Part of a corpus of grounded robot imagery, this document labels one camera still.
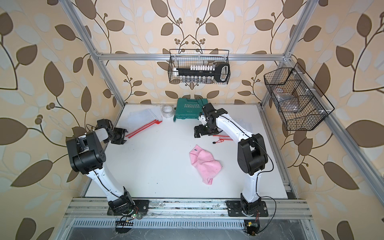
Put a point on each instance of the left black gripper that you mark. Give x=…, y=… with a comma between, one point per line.
x=120, y=131

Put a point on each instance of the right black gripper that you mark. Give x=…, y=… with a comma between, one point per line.
x=202, y=131

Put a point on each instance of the pink microfiber cloth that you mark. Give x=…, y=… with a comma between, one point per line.
x=205, y=163

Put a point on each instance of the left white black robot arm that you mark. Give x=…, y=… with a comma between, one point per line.
x=87, y=157

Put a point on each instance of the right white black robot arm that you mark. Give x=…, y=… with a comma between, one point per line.
x=252, y=156

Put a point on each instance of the stack of mesh document bags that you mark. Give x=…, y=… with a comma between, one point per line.
x=139, y=121

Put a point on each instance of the clear plastic bag in basket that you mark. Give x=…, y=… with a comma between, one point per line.
x=287, y=102

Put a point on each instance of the green plastic tool case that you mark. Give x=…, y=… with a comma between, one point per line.
x=189, y=108

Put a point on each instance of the clear tape roll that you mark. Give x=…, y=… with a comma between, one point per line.
x=168, y=111

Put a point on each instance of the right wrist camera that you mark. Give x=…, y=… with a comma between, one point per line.
x=203, y=119

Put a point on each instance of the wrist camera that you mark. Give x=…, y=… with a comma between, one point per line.
x=104, y=124
x=203, y=119

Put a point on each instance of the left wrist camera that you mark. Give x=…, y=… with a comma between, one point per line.
x=104, y=124

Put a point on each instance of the black socket holder rail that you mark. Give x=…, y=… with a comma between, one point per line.
x=217, y=72

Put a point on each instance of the black wire basket centre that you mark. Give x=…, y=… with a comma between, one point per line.
x=181, y=58

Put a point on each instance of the black wire basket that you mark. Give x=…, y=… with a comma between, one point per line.
x=299, y=100
x=181, y=58

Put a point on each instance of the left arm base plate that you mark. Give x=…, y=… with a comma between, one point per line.
x=125, y=207

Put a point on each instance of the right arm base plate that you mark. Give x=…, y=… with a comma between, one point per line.
x=241, y=208

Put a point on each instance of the black wire basket right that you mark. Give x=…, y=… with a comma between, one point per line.
x=299, y=100

